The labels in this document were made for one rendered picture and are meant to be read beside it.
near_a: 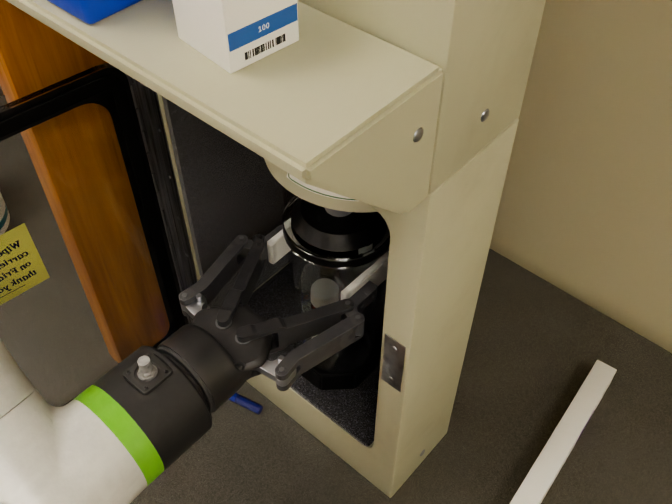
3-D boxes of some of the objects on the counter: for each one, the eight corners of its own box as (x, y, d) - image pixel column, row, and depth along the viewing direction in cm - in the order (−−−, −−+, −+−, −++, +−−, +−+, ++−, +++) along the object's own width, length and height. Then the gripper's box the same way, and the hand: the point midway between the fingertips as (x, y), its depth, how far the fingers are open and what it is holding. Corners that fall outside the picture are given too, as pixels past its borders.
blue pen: (171, 363, 95) (170, 358, 94) (263, 409, 91) (262, 404, 90) (166, 370, 94) (165, 365, 94) (258, 416, 90) (257, 411, 89)
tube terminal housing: (325, 240, 110) (314, -490, 53) (511, 360, 95) (771, -465, 38) (200, 344, 97) (7, -469, 40) (391, 500, 83) (515, -420, 26)
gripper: (267, 437, 55) (443, 266, 67) (93, 291, 65) (273, 164, 77) (273, 481, 61) (434, 316, 73) (111, 341, 70) (277, 215, 82)
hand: (335, 251), depth 73 cm, fingers closed on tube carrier, 9 cm apart
